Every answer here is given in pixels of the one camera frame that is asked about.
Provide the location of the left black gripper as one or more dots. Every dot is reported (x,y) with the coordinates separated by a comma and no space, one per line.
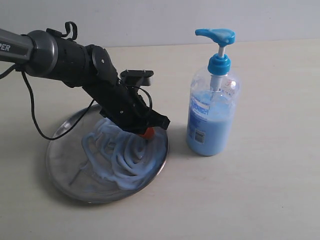
(126,109)

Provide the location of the blue soap smear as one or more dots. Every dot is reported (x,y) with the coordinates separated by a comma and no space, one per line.
(123,157)

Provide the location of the blue pump lotion bottle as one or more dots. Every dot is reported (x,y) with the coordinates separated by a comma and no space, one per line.
(214,93)

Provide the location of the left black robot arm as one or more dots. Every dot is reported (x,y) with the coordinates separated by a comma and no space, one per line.
(53,55)

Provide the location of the round steel plate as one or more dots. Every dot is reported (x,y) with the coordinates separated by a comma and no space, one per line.
(68,167)

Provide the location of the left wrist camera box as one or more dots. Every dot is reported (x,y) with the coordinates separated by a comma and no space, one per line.
(137,77)

